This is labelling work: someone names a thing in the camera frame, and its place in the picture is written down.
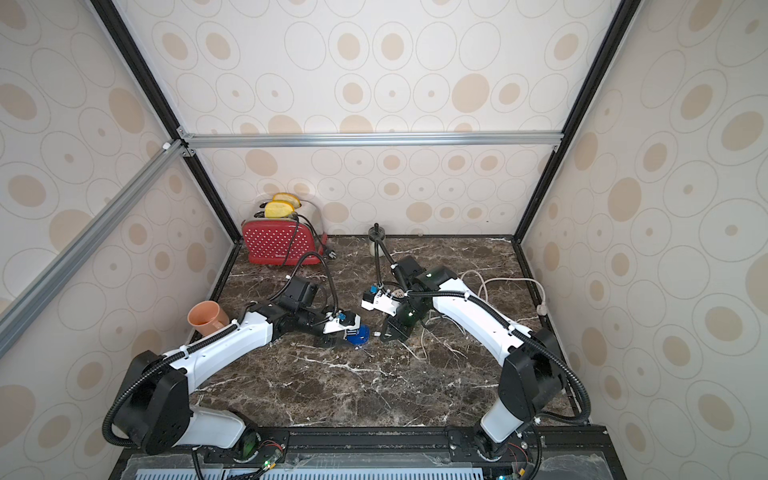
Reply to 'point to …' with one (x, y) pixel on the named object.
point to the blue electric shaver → (363, 336)
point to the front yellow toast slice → (278, 209)
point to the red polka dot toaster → (297, 240)
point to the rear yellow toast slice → (288, 198)
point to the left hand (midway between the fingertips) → (356, 327)
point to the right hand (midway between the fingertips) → (383, 341)
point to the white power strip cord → (542, 308)
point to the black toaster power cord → (329, 252)
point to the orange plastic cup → (206, 316)
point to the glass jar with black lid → (376, 233)
